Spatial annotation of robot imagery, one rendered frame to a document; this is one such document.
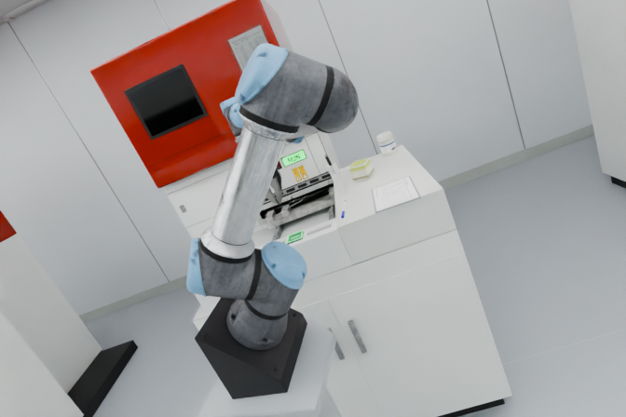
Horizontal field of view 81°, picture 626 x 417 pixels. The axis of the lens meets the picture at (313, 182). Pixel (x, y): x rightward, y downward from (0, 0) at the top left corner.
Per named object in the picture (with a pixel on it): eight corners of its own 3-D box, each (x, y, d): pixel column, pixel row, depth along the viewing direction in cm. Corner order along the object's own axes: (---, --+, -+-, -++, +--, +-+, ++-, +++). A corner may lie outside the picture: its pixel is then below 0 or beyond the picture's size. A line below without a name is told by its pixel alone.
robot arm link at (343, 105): (390, 78, 69) (302, 116, 114) (339, 58, 65) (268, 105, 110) (377, 138, 68) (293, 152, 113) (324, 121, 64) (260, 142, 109)
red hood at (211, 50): (205, 153, 248) (160, 67, 231) (316, 105, 236) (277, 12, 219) (156, 190, 176) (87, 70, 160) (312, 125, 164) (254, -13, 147)
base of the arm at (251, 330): (265, 362, 84) (279, 334, 80) (213, 324, 87) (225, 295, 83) (293, 322, 98) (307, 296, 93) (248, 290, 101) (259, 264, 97)
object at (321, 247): (214, 300, 138) (197, 269, 134) (350, 250, 130) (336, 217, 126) (206, 316, 129) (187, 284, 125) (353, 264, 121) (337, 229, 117)
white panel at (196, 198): (201, 250, 195) (163, 184, 184) (344, 195, 183) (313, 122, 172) (199, 253, 192) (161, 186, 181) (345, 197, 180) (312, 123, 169)
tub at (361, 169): (360, 175, 156) (354, 160, 154) (375, 171, 151) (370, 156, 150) (353, 182, 150) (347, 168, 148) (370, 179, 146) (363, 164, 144)
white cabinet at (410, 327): (297, 358, 212) (233, 240, 190) (459, 306, 198) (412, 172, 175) (286, 477, 151) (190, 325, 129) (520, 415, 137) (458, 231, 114)
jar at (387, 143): (382, 154, 170) (374, 136, 167) (396, 149, 168) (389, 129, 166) (384, 158, 163) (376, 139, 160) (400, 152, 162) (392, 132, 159)
